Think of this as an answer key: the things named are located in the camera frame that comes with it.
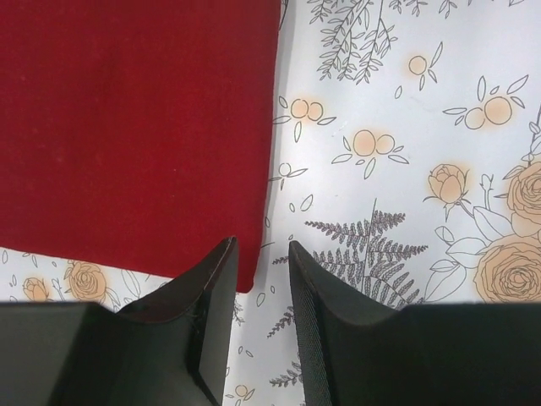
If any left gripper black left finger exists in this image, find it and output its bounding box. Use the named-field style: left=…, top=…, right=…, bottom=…
left=1, top=237, right=238, bottom=405

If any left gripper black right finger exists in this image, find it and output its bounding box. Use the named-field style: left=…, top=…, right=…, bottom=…
left=288, top=242, right=540, bottom=405

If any dark red t-shirt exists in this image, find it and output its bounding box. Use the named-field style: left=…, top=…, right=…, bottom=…
left=1, top=1, right=281, bottom=293

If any floral patterned table cloth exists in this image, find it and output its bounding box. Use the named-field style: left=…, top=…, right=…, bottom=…
left=1, top=1, right=540, bottom=405

